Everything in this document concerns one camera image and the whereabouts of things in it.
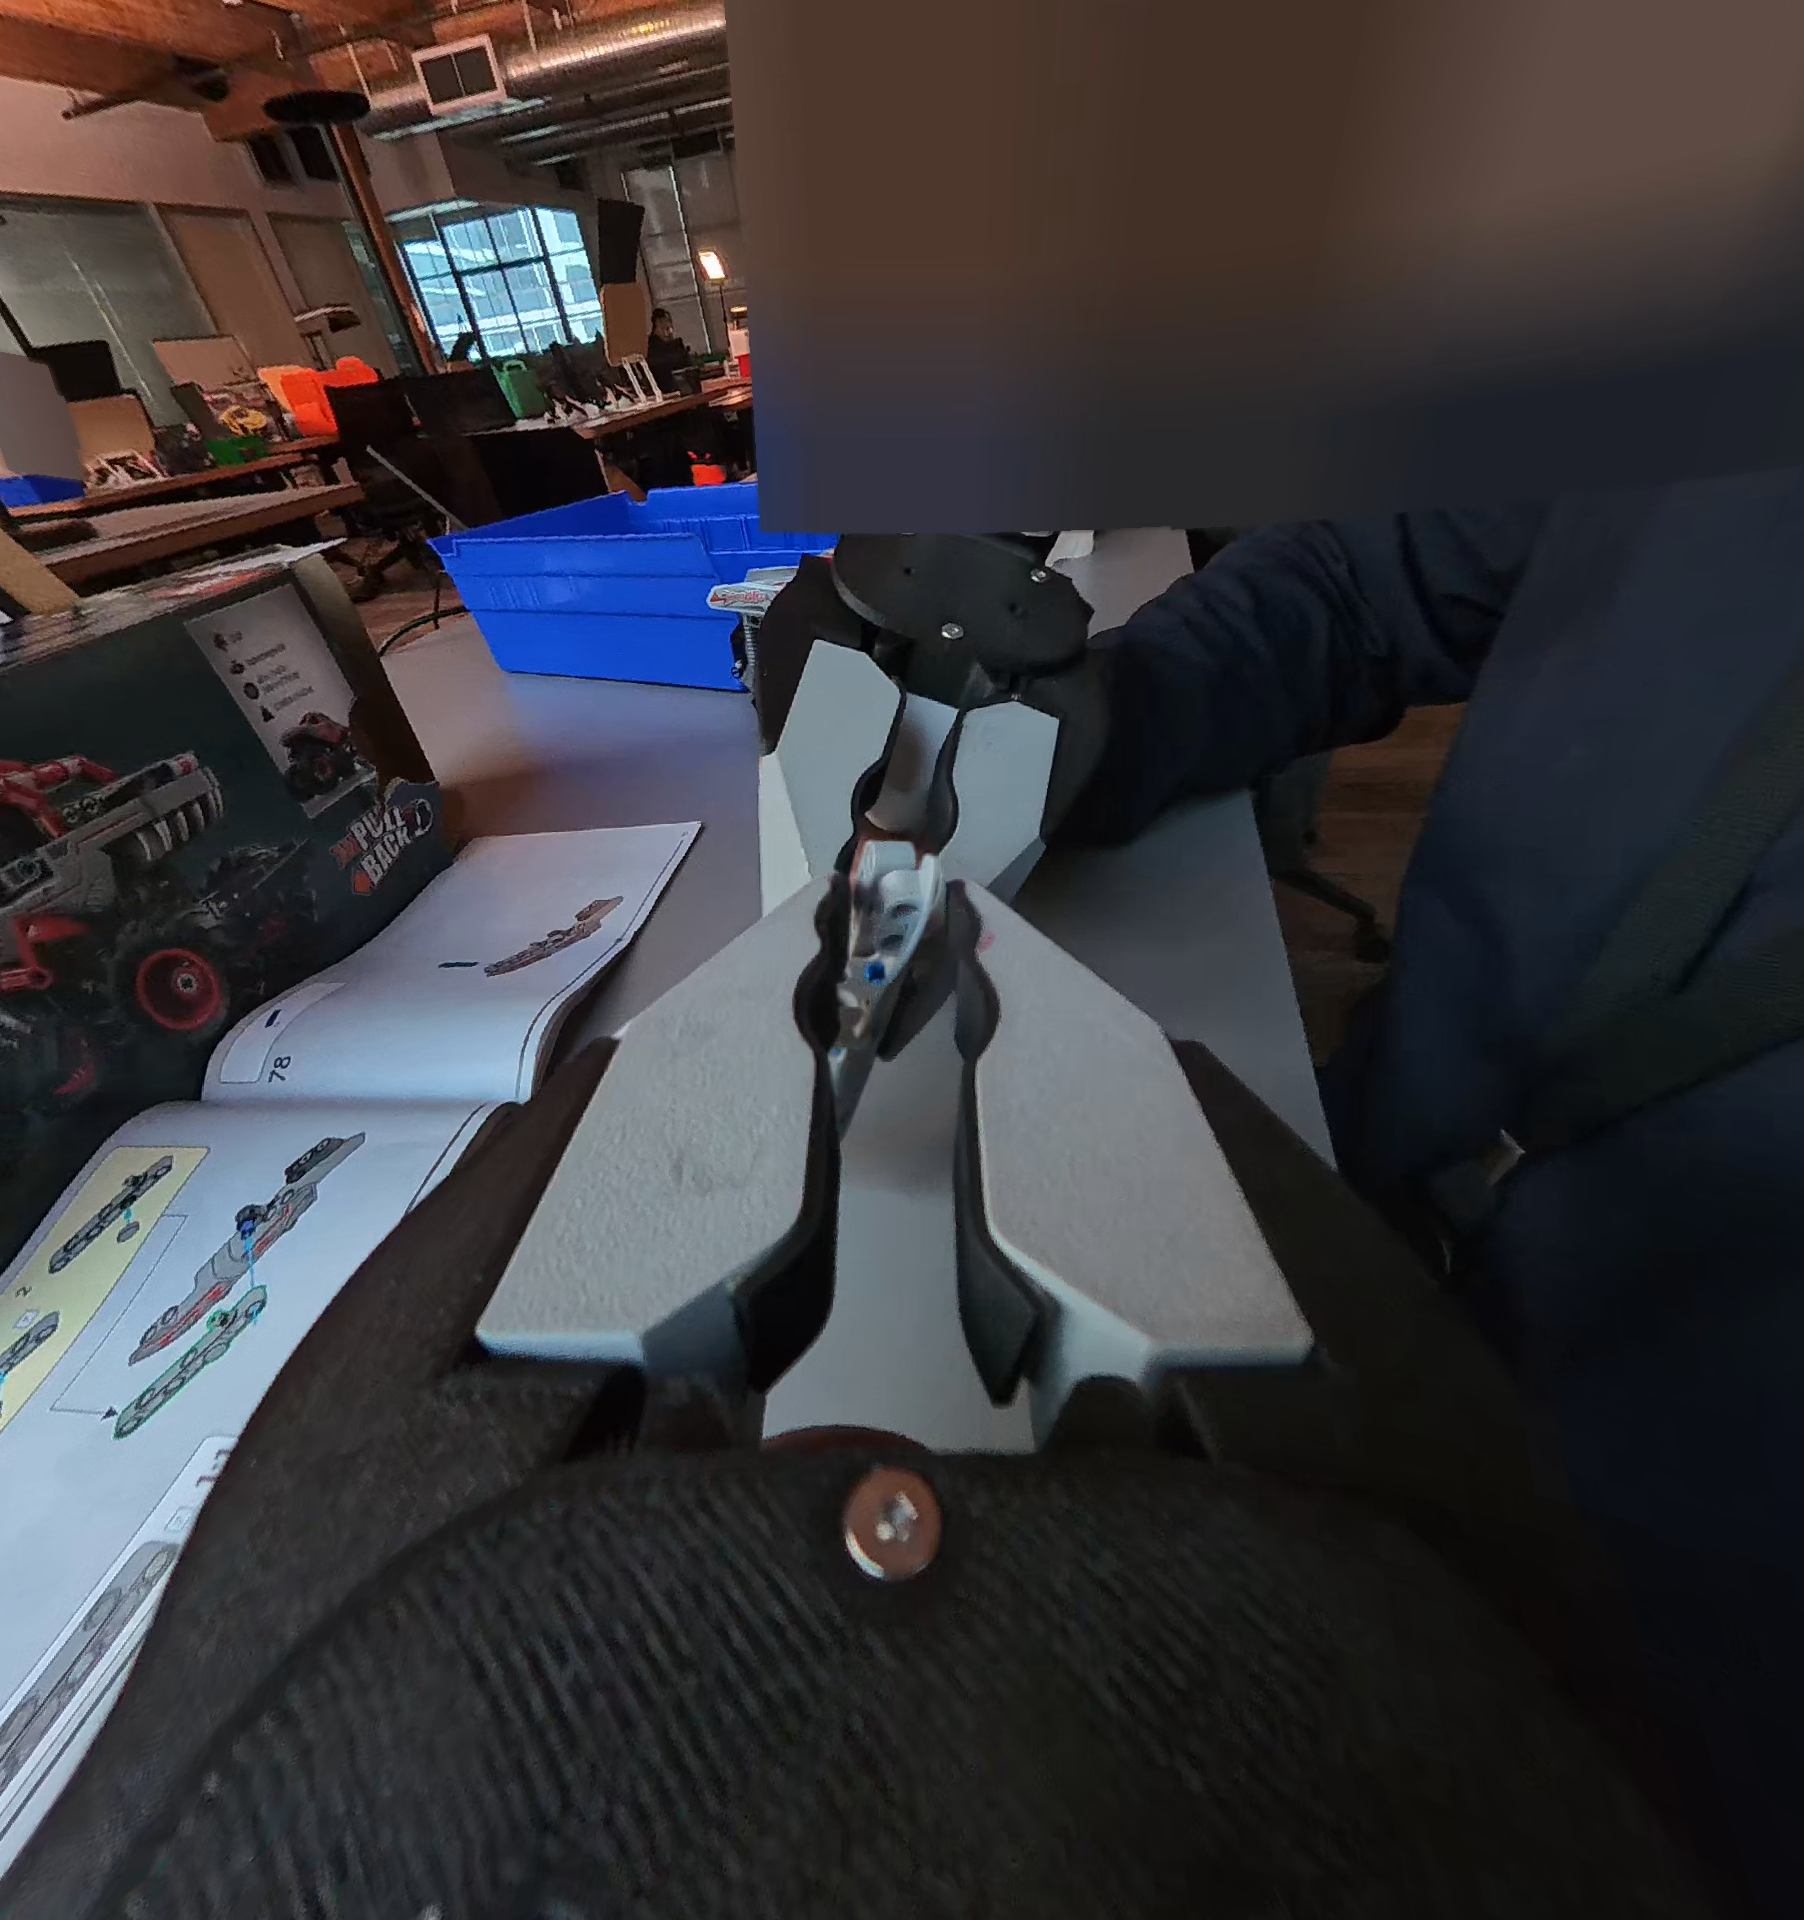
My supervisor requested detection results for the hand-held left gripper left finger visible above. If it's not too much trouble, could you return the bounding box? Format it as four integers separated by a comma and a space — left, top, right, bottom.
474, 877, 847, 1390

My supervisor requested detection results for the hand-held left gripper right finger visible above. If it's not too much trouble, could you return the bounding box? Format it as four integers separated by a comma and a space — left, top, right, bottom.
945, 883, 1319, 1406

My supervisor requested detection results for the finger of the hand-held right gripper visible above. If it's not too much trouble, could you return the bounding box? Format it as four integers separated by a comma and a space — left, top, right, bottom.
756, 640, 908, 921
930, 698, 1057, 907

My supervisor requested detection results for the grey lego piece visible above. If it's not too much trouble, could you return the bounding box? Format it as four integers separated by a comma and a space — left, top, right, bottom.
817, 837, 951, 1149

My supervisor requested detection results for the person's right forearm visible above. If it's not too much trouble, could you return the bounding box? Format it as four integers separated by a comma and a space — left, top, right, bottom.
1065, 509, 1555, 848

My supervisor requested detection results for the dark monster truck lego box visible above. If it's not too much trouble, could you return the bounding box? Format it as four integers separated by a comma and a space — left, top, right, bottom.
0, 543, 457, 1340

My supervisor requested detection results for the blue plastic bin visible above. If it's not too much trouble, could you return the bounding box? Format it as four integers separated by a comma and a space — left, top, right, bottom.
427, 485, 842, 696

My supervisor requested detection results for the open instruction booklet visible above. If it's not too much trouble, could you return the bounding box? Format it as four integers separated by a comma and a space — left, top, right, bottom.
0, 817, 704, 1895

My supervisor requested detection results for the black office chair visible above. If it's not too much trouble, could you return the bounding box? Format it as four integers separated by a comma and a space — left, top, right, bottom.
320, 374, 445, 560

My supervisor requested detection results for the person's dark blue torso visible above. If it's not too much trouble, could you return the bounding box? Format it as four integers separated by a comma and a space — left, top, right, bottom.
1312, 457, 1804, 1920

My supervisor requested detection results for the orange plastic bin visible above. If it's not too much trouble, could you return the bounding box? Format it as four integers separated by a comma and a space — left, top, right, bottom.
275, 358, 398, 440

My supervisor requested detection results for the wooden work table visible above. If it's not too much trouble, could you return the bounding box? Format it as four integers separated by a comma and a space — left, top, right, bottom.
10, 440, 366, 589

